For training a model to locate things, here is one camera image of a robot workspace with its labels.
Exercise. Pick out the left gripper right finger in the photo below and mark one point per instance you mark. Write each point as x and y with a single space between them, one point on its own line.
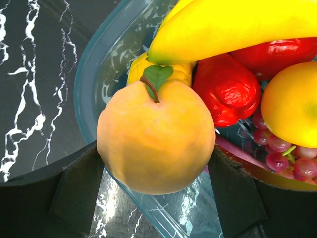
250 208

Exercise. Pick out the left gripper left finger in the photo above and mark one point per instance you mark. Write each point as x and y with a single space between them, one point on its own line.
55 201

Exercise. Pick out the purple grape bunch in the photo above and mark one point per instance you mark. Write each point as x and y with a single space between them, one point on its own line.
284 158

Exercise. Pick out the orange peach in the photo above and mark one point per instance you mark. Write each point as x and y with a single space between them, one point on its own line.
155 137

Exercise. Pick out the yellow lemon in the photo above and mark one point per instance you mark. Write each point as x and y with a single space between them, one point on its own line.
289 104

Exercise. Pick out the red pepper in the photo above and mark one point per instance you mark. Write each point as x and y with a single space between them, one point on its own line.
229 83

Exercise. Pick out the yellow corn cob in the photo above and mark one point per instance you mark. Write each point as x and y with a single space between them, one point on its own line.
140 66

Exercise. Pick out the teal plastic fruit tray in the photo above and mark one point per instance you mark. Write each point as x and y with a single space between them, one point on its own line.
103 68

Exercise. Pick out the yellow banana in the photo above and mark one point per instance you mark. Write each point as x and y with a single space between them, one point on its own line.
198 29

